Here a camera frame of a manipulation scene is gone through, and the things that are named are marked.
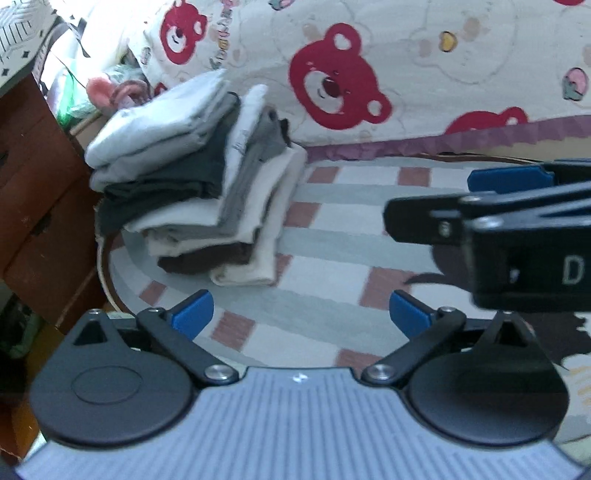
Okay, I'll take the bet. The light grey printed t-shirt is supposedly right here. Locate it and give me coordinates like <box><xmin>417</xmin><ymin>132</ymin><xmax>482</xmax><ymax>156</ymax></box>
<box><xmin>85</xmin><ymin>69</ymin><xmax>228</xmax><ymax>169</ymax></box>

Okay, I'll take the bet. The stack of folded clothes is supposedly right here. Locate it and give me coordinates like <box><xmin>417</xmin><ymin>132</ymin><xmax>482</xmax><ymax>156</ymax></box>
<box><xmin>88</xmin><ymin>82</ymin><xmax>307</xmax><ymax>286</ymax></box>

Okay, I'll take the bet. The checked happy dog rug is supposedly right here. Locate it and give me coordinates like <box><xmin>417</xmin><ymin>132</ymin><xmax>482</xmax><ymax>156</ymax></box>
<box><xmin>96</xmin><ymin>154</ymin><xmax>591</xmax><ymax>453</ymax></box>

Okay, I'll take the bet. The brown wooden drawer cabinet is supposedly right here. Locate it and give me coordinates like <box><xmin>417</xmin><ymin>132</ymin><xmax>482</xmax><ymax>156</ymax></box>
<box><xmin>1</xmin><ymin>76</ymin><xmax>106</xmax><ymax>333</ymax></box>

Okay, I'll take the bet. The red bear print bedsheet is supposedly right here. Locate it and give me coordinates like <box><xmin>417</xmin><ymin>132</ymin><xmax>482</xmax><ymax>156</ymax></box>
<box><xmin>129</xmin><ymin>1</ymin><xmax>590</xmax><ymax>158</ymax></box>

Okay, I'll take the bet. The pink plush toy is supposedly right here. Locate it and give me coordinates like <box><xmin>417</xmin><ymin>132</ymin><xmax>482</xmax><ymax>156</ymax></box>
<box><xmin>86</xmin><ymin>77</ymin><xmax>150</xmax><ymax>116</ymax></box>

